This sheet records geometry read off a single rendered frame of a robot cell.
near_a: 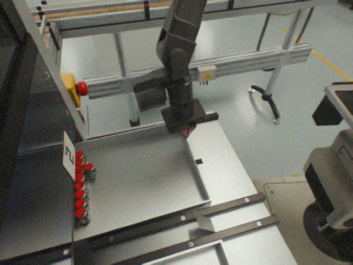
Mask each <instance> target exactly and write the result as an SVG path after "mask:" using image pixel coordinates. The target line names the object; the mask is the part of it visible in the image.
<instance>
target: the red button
mask: <svg viewBox="0 0 353 265"><path fill-rule="evenodd" d="M77 86H78V87H77V90H78V92H79V93H80V95H81V96H88V92H89V91H88V85H87V84H86V83H85V82H84V81H80V82H78V83H77Z"/></svg>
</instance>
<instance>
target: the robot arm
mask: <svg viewBox="0 0 353 265"><path fill-rule="evenodd" d="M207 1H208V0H173V1H172V4H171V5H170V7H169V9H168V13H167V15H166V19H165V22H164V25H163V27H162V28H161V31H160V34H159V37H158V43H157V46H156V53H157V56H158V58H159V60H160V61H161V62H162V63H163V65H164V67H163V68H159V69H156V70H153V71H152V73H148V74H145V75H143V76H140V77H138V78H134V79H133V80H132V87H133V91H134V95H135V98H136V100H137V102H138V105H139V110H140V112H145V111H147V110H151V109H154V108H156V107H162V106H164V105H166V102H165V100H168V99H169V103H170V107H169V108H165V109H162V110H161V115H162V117H163V118H164V122H165V124H166V128H167V130H168V131H169V133H170V134H173V133H177V132H178V131H179V132H180V133H181V134H182V135H184V136H185V137H186V139H187V138H188V137H189V136H190V134H191V133H192V131H194V130H195V129H196V120H199V119H202V118H205V119H206V112H205V111H204V109H203V107H202V106H201V103H200V102H199V100H198V99H194V98H193V89H192V75H191V74H190V73H189V69H188V65H189V63H190V61H191V59H192V56H193V53H194V50H195V47H196V45H197V43H196V42H195V41H196V38H197V36H198V32H199V30H200V26H201V23H202V17H203V14H204V10H205V6H206V4H207ZM339 2H340V3H344V4H348V5H351V7H350V8H349V9H352V10H353V0H339ZM165 88H167V91H168V99H167V96H166V90H165Z"/></svg>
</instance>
